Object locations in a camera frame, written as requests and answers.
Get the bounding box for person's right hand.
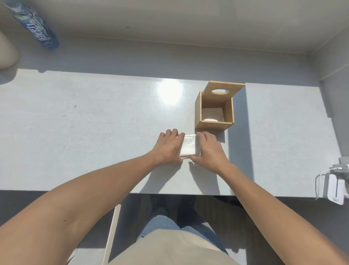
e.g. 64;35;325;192
190;132;231;175

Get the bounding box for person's left hand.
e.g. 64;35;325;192
151;129;186;165

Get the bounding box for clear pack of white tissues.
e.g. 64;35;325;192
179;134;202;159

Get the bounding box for person's left forearm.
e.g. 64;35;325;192
0;152;164;265

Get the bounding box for person's right forearm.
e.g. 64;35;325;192
218;162;349;265

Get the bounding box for open wooden tissue box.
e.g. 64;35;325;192
195;91;235;131

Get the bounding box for blue jeans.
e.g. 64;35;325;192
136;203;229;255

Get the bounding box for beige shirt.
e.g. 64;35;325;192
109;229;241;265

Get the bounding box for white power adapter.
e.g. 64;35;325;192
325;173;349;206

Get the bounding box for white charger plug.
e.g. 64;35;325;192
329;157;349;181

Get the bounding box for blue plastic water bottle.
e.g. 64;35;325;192
4;0;60;51

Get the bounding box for beige rounded object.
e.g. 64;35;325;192
0;30;21;70

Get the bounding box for light wooden chair frame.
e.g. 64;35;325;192
102;204;122;265

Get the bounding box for white cable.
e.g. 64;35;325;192
315;168;338;200

